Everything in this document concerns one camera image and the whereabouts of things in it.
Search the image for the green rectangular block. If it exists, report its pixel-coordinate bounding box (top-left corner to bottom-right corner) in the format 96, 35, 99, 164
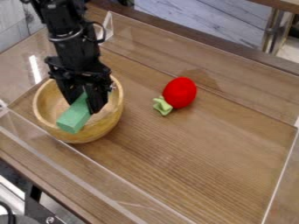
56, 93, 91, 134

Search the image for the metal table leg background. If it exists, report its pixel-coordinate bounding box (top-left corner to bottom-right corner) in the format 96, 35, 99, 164
261, 9, 295, 55

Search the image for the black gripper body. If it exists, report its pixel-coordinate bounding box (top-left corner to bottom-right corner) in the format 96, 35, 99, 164
44, 56, 112, 91

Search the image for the red plush strawberry toy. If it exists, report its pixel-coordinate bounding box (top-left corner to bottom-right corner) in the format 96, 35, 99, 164
153, 77, 197, 116

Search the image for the clear acrylic corner bracket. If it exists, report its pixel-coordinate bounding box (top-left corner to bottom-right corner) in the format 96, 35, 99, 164
93, 12, 113, 45

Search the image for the clear acrylic tray wall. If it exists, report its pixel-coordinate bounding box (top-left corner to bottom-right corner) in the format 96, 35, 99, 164
0, 104, 195, 224

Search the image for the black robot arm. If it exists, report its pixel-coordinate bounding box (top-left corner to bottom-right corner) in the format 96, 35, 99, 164
20, 0, 113, 114

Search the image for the black cable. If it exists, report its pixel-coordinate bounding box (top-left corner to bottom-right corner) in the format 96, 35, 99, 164
0, 200, 16, 224

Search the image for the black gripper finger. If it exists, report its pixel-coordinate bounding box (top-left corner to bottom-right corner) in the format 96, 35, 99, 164
57, 79, 83, 104
84, 83, 109, 114

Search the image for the brown wooden bowl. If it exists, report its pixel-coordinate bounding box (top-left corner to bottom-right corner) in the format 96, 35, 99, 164
32, 77, 124, 144

